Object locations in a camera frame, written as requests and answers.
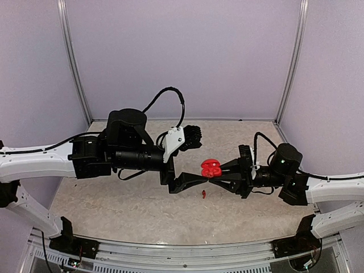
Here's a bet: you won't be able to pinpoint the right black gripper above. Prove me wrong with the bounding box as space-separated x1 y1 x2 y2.
209 158 287 200

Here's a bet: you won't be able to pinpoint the red round charging case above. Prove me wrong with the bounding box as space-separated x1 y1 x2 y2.
201 159 222 178

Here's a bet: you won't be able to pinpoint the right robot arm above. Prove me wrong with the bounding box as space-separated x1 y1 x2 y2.
209 143 363 253

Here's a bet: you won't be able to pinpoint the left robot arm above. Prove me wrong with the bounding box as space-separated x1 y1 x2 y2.
1 109 207 253

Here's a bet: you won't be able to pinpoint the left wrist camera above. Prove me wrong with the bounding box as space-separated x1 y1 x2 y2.
162 125 202 163

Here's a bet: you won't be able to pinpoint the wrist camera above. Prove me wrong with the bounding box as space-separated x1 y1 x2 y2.
238 144 260 179
162 125 202 163

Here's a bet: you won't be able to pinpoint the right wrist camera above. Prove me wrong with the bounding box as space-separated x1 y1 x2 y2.
238 144 260 179

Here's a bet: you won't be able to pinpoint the right camera cable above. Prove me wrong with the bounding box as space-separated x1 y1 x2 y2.
254 131 278 166

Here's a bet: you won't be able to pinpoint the camera cable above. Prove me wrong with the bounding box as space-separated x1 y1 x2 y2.
142 86 186 127
254 131 278 166

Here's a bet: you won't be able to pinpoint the left camera cable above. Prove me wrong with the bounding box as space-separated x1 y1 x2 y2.
142 86 186 127

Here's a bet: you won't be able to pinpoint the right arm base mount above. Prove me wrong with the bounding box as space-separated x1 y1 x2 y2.
271 236 321 258

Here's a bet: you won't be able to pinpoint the front aluminium rail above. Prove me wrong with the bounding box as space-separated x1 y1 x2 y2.
19 230 350 273

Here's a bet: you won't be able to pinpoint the right aluminium frame post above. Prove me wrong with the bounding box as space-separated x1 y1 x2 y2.
275 0 309 126

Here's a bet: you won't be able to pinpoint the aluminium frame post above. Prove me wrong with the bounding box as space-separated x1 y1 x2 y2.
275 0 309 126
57 0 93 126

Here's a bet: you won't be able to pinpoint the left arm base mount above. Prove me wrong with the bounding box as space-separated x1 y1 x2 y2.
49 237 100 259

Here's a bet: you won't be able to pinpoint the left aluminium frame post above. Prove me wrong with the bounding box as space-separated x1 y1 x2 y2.
57 0 93 126

